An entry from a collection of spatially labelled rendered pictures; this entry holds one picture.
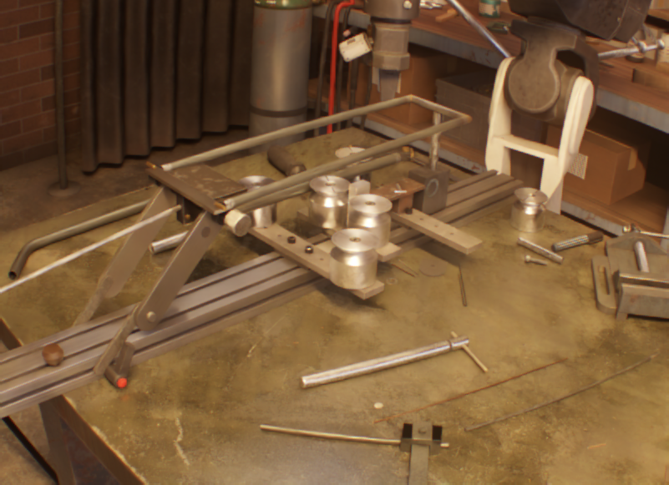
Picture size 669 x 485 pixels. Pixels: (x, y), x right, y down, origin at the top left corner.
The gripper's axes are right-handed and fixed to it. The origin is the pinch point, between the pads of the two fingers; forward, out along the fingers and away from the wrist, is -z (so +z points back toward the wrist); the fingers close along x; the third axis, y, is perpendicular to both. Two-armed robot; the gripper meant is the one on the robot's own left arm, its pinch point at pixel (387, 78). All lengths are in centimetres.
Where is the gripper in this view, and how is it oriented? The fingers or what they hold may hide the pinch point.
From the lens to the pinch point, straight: 130.8
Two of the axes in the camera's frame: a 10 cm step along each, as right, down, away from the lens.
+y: -10.0, -0.4, -0.5
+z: 0.6, -9.0, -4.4
